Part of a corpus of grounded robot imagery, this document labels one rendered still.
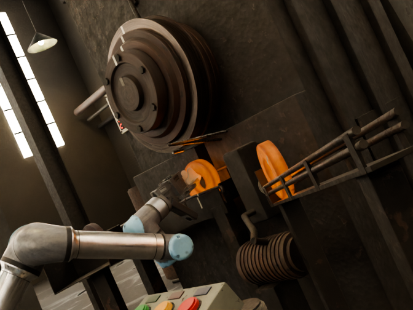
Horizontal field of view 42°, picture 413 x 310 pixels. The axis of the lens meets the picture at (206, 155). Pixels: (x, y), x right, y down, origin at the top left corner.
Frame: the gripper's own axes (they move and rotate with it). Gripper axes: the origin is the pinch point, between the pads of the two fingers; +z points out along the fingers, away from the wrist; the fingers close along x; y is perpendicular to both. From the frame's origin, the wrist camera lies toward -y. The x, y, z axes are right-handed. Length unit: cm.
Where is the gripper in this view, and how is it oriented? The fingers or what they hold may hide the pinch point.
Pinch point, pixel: (200, 176)
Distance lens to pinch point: 189.1
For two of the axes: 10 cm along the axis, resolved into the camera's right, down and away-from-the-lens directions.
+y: -5.7, -8.1, -1.6
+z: 5.6, -5.3, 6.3
